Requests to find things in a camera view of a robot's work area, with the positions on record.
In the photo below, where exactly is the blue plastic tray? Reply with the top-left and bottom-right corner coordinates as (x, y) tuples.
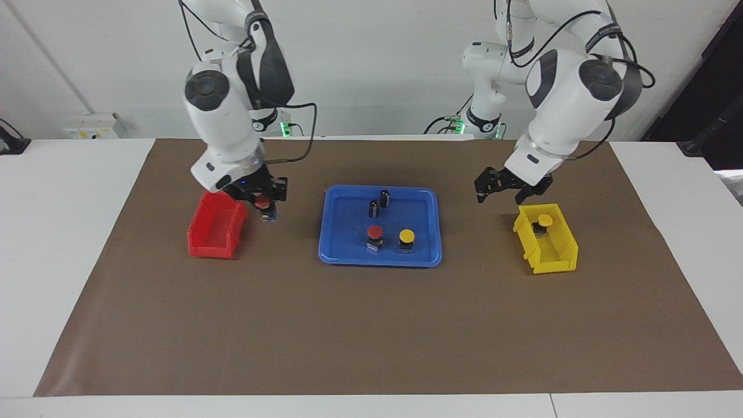
(318, 185), (443, 268)

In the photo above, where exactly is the red plastic bin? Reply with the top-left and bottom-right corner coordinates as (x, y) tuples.
(187, 192), (248, 260)

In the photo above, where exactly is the yellow plastic bin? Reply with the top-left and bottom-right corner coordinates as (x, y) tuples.
(512, 203), (579, 274)

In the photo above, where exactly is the brown table mat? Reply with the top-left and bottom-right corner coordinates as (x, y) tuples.
(34, 138), (743, 397)

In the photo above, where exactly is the black tripod stand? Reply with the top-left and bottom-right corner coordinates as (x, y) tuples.
(676, 102), (743, 157)

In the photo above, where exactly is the grey white device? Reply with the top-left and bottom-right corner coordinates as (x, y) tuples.
(720, 170), (743, 205)

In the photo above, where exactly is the black clamp device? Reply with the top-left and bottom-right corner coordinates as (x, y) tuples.
(0, 119), (31, 156)

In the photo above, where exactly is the black base cable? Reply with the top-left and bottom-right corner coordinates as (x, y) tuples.
(424, 90), (474, 135)

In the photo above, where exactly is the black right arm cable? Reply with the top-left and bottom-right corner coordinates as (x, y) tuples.
(177, 0), (319, 164)

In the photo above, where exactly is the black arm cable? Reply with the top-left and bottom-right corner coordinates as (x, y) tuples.
(505, 0), (657, 160)
(177, 0), (319, 164)

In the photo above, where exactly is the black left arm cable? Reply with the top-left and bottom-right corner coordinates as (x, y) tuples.
(505, 0), (657, 160)

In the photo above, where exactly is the white wall socket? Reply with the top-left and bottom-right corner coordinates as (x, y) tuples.
(63, 113), (121, 140)

